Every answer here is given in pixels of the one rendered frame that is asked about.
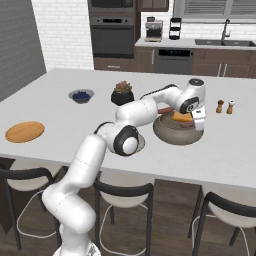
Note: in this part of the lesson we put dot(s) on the brown pepper shaker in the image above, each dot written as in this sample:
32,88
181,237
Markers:
219,106

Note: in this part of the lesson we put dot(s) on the grey sink tap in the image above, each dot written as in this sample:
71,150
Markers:
226,29

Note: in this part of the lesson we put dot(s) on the reddish-brown sausage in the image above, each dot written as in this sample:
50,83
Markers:
187,125
165,110

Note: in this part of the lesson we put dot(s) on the built-in microwave oven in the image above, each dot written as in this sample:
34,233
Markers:
111,4

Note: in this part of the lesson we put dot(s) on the built-in dark oven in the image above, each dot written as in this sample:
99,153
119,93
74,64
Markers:
111,38

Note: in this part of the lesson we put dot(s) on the succulent in black pot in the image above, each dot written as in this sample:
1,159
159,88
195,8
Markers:
122,94

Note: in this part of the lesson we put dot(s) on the large grey-brown bowl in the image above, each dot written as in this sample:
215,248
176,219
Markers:
176,135

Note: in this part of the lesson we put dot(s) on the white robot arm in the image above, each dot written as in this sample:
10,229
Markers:
83,166

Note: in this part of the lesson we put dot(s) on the window with grey blinds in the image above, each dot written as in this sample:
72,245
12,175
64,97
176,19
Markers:
213,9

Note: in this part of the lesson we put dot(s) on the brown white-topped salt shaker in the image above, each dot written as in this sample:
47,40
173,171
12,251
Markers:
230,107

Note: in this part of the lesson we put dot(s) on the grey bowl of blueberries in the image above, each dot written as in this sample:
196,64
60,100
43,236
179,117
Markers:
81,96

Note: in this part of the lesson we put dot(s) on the brown base cupboards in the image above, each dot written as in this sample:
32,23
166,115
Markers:
210,63

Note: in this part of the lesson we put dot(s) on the silver coffee machine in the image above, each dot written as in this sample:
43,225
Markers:
153,29

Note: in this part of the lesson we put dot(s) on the dark kitchen sink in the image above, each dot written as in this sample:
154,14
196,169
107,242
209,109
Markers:
225,42

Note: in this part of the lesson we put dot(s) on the orange-brown bun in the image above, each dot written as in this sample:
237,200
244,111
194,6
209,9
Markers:
181,117

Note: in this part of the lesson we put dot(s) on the round wooden plate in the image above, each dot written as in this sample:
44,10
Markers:
25,131

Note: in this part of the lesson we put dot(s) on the grey dishwasher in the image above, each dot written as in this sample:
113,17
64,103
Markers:
173,61

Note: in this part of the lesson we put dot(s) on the round grey plate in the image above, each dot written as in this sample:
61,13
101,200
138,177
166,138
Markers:
141,143

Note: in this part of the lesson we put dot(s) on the brown wall cupboard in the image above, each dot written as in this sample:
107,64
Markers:
154,4

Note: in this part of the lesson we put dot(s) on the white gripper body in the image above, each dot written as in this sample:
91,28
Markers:
200,122

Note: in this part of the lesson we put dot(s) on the black-framed white stool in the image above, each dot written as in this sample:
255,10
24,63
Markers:
125,195
230,208
28,178

